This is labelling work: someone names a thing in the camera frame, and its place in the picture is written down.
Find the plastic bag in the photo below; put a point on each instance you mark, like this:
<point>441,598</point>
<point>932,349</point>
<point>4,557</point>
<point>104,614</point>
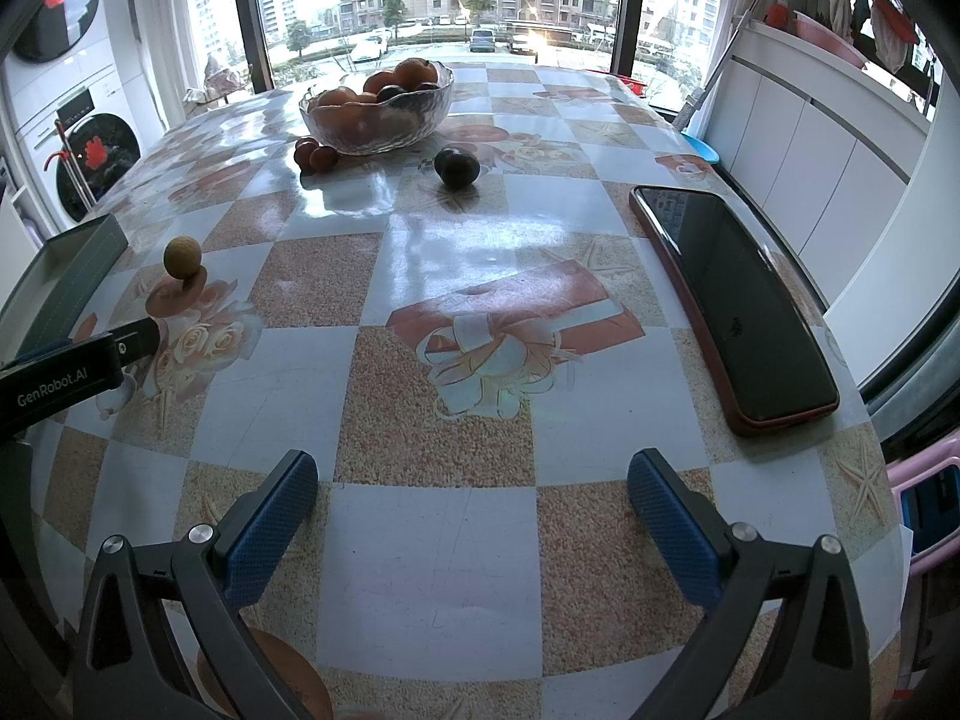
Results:
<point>221,79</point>

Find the pink plastic stool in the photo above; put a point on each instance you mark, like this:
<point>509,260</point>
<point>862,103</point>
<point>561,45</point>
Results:
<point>926,495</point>

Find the pink basin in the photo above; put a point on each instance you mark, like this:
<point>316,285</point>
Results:
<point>829,37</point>

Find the brown longan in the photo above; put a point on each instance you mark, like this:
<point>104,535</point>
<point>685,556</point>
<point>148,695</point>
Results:
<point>182,255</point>

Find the dark plum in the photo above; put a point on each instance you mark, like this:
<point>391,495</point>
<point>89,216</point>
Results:
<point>427,88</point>
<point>456,167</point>
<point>390,94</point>

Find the hanging clothes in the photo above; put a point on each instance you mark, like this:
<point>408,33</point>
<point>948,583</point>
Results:
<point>874,7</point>

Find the round wooden stool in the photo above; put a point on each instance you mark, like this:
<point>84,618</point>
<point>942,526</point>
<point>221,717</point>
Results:
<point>274,679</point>

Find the clear glass bowl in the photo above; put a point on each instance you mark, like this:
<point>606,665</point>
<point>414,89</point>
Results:
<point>375,127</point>

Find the blue plastic dustpan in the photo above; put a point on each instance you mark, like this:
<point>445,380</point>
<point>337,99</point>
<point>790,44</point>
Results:
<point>701,147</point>

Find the orange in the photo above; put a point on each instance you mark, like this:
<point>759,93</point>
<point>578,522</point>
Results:
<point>334,96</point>
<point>416,73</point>
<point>379,81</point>

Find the white washing machine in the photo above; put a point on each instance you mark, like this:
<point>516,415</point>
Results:
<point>97,165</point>

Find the black tray red rim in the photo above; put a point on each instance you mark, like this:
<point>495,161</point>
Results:
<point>742,307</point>

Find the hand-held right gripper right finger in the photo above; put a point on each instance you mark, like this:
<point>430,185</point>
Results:
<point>671,532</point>

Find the mop pole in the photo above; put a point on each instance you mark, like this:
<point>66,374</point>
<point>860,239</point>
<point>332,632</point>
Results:
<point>724,52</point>

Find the white cabinet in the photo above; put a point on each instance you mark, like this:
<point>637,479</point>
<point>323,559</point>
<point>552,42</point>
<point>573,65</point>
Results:
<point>810,150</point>

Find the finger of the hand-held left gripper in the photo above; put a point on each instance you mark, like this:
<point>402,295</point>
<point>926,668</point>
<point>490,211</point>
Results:
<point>45,351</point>
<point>139,341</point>

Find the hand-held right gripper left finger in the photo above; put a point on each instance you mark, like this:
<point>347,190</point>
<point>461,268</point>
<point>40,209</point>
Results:
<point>262,532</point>

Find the red basket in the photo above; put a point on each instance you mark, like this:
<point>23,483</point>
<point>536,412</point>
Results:
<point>634,84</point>

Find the white stacked dryer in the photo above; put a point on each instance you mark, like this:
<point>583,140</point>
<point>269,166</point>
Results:
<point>56,22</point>

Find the grey rectangular tray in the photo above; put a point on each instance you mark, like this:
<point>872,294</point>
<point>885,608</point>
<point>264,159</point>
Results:
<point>67,270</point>

